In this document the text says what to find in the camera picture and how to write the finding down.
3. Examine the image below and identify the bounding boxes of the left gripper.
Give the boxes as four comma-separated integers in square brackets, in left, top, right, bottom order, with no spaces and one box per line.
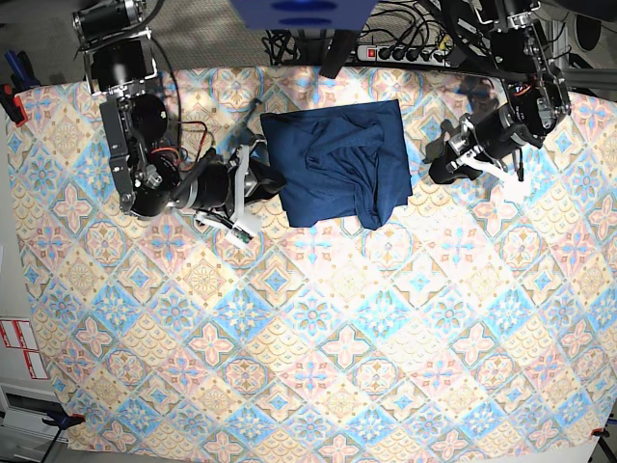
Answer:
[424,108,544,203]

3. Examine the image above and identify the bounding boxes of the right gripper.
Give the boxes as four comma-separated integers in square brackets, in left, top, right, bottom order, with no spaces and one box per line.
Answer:
[182,139,286,249]

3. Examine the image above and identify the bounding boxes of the blue long-sleeve T-shirt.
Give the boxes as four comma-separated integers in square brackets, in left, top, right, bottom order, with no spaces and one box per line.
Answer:
[260,100,413,231]

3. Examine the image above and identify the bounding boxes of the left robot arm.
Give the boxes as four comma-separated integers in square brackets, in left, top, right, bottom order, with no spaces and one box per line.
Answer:
[429,1,571,203]

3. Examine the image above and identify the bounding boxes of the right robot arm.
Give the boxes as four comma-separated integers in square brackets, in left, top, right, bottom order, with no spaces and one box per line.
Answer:
[72,1,285,247]

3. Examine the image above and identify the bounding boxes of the patterned tile tablecloth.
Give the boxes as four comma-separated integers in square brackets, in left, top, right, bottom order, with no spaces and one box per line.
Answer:
[1,68,616,462]

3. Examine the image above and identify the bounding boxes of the white power strip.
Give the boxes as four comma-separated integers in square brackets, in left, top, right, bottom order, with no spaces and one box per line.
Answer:
[356,44,451,68]

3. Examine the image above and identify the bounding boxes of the red black clamp left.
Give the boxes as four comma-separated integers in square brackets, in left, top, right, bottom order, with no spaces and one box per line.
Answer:
[0,84,28,127]

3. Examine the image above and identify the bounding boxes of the blue clamp upper left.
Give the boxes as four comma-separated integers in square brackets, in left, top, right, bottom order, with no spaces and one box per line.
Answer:
[5,50,40,92]

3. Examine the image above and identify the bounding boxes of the blue clamp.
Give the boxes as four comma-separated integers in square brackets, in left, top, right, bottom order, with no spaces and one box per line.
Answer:
[5,50,40,92]
[41,412,85,431]

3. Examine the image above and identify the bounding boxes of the red white label stickers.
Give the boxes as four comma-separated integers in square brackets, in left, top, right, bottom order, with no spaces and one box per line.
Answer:
[1,318,49,381]

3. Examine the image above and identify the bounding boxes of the orange clamp lower right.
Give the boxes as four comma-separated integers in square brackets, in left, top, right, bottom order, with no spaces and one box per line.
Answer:
[591,428,610,438]

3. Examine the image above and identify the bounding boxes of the blue clamp lower left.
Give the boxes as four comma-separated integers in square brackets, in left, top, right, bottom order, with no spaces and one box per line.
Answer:
[41,412,85,431]

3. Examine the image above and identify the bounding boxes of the dark red black post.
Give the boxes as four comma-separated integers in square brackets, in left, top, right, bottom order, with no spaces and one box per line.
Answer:
[319,29,361,79]

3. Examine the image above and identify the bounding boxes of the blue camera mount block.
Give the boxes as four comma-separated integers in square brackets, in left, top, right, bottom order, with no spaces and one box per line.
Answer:
[230,0,378,30]

